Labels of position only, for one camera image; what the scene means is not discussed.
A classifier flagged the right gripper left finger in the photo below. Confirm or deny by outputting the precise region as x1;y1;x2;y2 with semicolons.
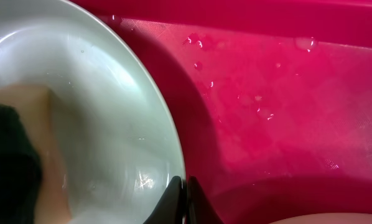
144;176;185;224

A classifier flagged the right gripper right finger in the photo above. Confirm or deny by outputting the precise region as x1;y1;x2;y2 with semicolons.
186;176;223;224

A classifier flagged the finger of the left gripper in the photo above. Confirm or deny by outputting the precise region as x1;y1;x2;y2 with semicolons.
0;105;42;224

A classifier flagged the green yellow sponge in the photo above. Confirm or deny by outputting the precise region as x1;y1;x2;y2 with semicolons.
0;85;72;224

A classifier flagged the light blue plate bottom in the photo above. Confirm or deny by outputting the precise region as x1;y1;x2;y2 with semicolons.
0;0;185;223

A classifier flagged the red plastic tray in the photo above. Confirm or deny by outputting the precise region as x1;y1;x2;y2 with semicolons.
79;0;372;223

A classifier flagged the white plate with stain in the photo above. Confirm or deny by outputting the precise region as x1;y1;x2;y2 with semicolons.
271;213;372;224

